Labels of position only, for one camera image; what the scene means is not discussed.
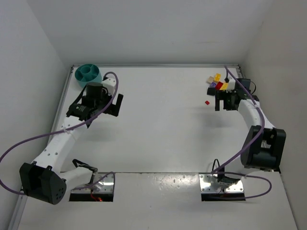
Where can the small yellow lego brick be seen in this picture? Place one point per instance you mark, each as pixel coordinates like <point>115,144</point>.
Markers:
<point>217,77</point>

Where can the metal base plate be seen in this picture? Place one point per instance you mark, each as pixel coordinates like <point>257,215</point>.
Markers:
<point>105,185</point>
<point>212,184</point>

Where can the red lego brick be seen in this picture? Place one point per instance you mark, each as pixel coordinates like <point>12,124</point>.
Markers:
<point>219,85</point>

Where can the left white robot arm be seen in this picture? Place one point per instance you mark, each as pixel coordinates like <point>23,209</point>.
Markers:
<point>42,179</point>

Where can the long yellow lego brick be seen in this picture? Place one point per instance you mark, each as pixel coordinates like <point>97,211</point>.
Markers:
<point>224,86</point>

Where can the teal divided round container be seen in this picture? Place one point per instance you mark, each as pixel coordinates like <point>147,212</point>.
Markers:
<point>87,73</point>

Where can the tan lego brick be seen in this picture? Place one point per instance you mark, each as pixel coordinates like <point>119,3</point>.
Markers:
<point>210,80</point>

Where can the black square lego plate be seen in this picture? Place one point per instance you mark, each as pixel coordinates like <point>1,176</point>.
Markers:
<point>211,91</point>

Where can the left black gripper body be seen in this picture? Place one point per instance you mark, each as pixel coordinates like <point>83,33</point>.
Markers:
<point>115,105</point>

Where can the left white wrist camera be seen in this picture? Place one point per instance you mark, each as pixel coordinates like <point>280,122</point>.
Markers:
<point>110,84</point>

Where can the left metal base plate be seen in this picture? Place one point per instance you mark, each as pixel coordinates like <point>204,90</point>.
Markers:
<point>105,185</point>

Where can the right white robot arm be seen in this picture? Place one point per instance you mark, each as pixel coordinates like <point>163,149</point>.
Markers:
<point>264,143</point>

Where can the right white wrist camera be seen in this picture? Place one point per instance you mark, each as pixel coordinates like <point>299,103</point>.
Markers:
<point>231,84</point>

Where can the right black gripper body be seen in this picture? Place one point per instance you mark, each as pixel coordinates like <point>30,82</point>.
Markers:
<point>223,95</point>

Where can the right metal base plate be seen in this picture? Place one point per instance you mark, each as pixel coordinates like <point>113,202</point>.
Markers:
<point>212,184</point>

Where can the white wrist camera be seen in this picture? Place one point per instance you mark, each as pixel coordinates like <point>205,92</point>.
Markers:
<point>231,84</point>
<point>110,84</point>

